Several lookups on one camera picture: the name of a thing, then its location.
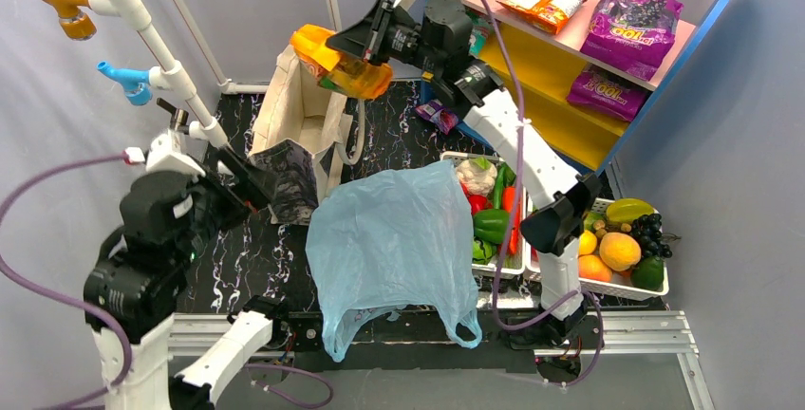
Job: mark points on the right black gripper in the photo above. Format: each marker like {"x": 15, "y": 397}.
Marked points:
{"x": 380, "y": 29}

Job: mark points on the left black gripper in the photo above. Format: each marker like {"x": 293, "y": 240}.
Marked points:
{"x": 225, "y": 182}

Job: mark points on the beige canvas tote bag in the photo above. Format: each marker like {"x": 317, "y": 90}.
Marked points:
{"x": 299, "y": 140}

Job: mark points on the light blue plastic bag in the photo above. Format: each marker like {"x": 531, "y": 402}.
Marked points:
{"x": 395, "y": 239}

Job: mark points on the purple grape candy bag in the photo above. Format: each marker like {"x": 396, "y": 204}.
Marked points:
{"x": 633, "y": 36}

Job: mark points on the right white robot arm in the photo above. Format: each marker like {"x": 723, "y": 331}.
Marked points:
{"x": 438, "y": 46}

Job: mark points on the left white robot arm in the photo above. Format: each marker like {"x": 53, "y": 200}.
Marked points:
{"x": 169, "y": 213}

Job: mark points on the green Fox's candy bag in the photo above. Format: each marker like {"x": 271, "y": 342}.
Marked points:
{"x": 482, "y": 29}

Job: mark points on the orange white snack bag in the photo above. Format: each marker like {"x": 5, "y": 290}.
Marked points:
{"x": 550, "y": 16}

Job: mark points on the purple bag lower shelf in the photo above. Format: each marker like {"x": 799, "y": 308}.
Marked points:
{"x": 607, "y": 93}

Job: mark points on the small purple snack packet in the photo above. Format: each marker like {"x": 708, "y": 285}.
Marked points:
{"x": 439, "y": 115}

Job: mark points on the blue pipe hook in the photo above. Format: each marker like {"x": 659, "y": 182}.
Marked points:
{"x": 135, "y": 83}

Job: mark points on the white cauliflower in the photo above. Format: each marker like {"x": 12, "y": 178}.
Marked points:
{"x": 477, "y": 176}

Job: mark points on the colourful wooden shelf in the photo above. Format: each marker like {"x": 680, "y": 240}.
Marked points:
{"x": 546, "y": 66}

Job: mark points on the green bell pepper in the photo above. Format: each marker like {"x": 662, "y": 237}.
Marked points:
{"x": 491, "y": 225}

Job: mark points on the white pipe rack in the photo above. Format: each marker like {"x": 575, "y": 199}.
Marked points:
{"x": 169, "y": 74}

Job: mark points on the orange pipe hook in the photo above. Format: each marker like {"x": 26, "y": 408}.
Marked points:
{"x": 73, "y": 21}

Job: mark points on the white vegetable basket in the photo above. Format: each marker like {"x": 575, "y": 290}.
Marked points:
{"x": 510, "y": 256}

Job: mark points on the yellow pear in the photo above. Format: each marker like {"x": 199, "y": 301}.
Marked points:
{"x": 588, "y": 243}

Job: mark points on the yellow starfruit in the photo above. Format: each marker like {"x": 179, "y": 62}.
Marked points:
{"x": 626, "y": 210}

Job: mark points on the orange peach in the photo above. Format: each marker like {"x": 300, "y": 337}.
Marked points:
{"x": 592, "y": 267}

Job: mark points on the yellow orange fruit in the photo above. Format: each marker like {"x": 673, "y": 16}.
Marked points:
{"x": 619, "y": 251}

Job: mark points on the black grapes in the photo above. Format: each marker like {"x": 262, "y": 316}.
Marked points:
{"x": 646, "y": 230}

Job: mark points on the dark green avocado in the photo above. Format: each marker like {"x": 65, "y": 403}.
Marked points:
{"x": 648, "y": 274}

